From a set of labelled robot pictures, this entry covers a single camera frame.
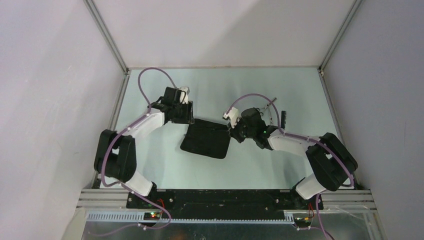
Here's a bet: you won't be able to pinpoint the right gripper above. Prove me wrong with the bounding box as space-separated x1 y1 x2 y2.
227 115 256 144

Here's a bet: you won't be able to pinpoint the black zip tool case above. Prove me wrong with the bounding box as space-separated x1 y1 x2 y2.
180 118 231 159

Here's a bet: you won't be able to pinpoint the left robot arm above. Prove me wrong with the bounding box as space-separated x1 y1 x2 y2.
93 86 195 208

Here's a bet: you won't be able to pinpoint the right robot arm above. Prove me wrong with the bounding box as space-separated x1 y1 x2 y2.
223 107 358 209

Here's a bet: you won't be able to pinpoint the silver thinning scissors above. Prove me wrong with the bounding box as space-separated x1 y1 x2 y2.
258 97 278 116

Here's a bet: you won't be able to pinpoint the black comb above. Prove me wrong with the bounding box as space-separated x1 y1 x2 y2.
280 110 287 130

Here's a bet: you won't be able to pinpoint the left controller board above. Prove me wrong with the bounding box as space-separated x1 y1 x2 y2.
143 212 162 221

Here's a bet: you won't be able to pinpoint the controller board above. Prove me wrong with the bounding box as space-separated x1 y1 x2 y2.
294 217 314 226
143 212 162 221

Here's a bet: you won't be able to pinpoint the right controller board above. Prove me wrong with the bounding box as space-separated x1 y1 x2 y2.
294 217 314 226

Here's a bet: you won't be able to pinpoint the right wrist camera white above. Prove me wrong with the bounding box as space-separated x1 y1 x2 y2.
222 107 241 129

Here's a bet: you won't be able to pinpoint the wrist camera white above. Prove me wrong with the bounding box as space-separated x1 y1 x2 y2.
222 107 241 129
177 86 190 105

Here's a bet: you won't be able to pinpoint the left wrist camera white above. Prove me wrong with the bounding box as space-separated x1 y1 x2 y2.
177 86 190 105

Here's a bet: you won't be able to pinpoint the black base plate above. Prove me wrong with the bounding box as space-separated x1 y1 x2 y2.
125 188 324 221

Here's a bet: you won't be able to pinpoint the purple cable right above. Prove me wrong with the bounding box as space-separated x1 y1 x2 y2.
225 93 355 190

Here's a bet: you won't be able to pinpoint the purple cable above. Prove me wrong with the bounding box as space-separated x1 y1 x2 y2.
225 93 355 190
99 67 180 213

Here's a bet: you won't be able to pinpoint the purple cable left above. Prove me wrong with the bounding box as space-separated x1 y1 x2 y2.
99 67 180 213

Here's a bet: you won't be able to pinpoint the aluminium front rail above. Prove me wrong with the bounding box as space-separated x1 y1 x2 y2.
77 189 377 225

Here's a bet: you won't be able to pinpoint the aluminium corner frame post left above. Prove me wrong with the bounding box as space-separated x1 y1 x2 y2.
83 0 129 74

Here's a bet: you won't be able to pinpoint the aluminium corner frame post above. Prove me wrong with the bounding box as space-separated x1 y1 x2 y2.
318 0 363 77
83 0 129 74

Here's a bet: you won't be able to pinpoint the aluminium corner frame post right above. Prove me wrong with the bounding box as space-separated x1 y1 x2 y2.
318 0 363 77

